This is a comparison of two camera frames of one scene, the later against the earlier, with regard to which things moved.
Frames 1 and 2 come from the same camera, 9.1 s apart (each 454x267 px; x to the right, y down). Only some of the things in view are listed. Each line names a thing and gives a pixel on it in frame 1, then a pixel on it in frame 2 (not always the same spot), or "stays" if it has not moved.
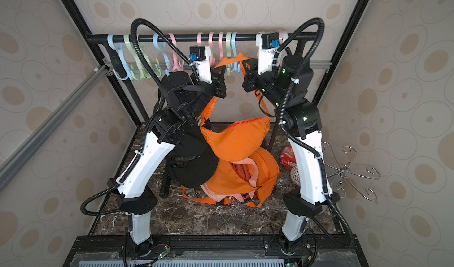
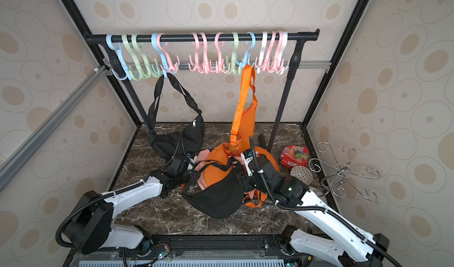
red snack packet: x=288 y=159 stays
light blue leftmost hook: x=129 y=76 stays
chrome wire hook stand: x=343 y=170 stays
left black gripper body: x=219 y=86 to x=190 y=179
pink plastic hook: x=176 y=66 to x=171 y=67
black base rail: x=213 y=251 stays
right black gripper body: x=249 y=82 to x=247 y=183
